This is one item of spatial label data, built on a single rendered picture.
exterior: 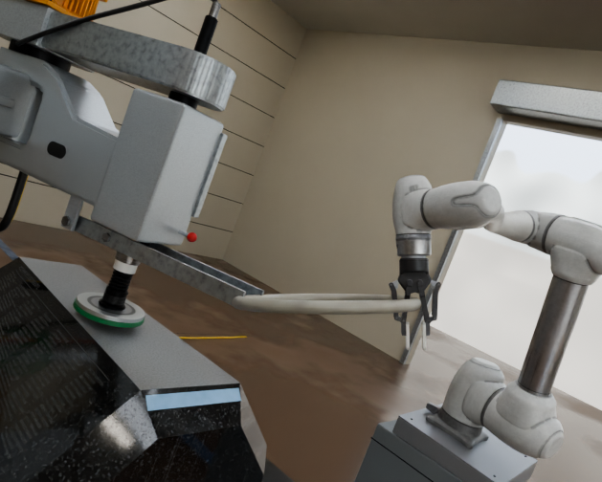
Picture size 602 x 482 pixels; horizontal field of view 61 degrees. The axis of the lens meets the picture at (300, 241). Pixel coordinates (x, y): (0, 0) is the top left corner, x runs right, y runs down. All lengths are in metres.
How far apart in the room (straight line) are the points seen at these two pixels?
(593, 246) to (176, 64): 1.28
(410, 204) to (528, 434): 0.86
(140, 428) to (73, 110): 1.01
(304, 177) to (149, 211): 6.35
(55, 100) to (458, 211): 1.30
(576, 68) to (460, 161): 1.53
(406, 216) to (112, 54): 1.01
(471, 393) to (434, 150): 5.11
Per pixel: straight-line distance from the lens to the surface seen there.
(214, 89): 1.57
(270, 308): 1.16
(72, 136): 1.79
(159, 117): 1.56
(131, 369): 1.48
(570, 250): 1.68
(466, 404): 1.92
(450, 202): 1.23
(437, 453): 1.88
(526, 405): 1.80
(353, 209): 7.13
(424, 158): 6.79
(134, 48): 1.70
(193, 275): 1.48
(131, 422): 1.39
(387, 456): 1.96
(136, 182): 1.57
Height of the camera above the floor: 1.46
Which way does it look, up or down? 5 degrees down
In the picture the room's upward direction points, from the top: 21 degrees clockwise
